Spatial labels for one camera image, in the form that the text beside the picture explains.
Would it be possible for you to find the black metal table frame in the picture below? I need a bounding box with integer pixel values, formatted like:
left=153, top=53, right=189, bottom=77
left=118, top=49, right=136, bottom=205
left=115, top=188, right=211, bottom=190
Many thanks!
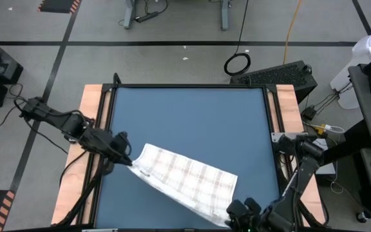
left=52, top=72, right=330, bottom=232

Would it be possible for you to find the white labelled box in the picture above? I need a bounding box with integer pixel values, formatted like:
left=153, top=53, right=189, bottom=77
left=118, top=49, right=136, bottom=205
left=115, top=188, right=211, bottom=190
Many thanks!
left=314, top=138, right=337, bottom=177

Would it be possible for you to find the white beige plaid towel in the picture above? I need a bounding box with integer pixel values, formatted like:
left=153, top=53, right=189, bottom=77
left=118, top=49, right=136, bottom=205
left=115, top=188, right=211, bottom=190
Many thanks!
left=127, top=143, right=238, bottom=228

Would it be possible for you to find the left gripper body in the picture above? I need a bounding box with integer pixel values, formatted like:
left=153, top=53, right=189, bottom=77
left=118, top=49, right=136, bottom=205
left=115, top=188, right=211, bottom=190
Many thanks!
left=85, top=130, right=132, bottom=159

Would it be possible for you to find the black power adapter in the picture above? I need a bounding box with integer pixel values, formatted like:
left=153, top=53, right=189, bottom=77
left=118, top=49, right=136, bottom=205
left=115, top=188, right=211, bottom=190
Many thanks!
left=301, top=106, right=318, bottom=122

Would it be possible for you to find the blue table mat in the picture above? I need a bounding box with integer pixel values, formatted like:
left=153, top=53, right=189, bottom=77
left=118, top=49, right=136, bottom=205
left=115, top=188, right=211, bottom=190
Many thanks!
left=94, top=86, right=286, bottom=230

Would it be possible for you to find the black cart base beam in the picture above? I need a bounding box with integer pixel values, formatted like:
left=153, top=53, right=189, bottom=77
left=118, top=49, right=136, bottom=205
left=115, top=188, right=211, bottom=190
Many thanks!
left=310, top=119, right=371, bottom=169

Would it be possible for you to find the black perforated computer tower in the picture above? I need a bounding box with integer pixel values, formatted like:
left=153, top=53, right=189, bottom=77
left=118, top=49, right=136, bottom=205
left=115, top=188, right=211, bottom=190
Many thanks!
left=229, top=60, right=318, bottom=104

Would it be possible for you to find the black floor cable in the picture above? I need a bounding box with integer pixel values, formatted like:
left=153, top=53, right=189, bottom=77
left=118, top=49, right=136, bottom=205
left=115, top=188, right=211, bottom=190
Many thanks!
left=0, top=82, right=26, bottom=127

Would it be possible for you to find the grey metal desk leg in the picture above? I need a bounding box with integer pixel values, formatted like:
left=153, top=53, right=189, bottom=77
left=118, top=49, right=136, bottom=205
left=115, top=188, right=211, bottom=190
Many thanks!
left=123, top=0, right=137, bottom=30
left=220, top=0, right=231, bottom=32

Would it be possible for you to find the black hanging coiled cable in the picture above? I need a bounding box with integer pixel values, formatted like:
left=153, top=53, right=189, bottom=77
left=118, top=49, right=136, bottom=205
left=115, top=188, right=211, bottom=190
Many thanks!
left=223, top=0, right=252, bottom=77

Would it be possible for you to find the yellow hanging cable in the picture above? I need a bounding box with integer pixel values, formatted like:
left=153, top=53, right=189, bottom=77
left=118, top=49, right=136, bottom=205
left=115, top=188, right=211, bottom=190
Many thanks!
left=282, top=0, right=303, bottom=64

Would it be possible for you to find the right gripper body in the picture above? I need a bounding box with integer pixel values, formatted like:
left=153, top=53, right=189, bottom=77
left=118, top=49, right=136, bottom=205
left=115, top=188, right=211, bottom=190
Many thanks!
left=226, top=198, right=272, bottom=232

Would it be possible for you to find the black power strip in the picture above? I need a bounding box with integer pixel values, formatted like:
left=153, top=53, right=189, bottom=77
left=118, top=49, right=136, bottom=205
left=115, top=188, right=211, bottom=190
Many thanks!
left=135, top=12, right=160, bottom=23

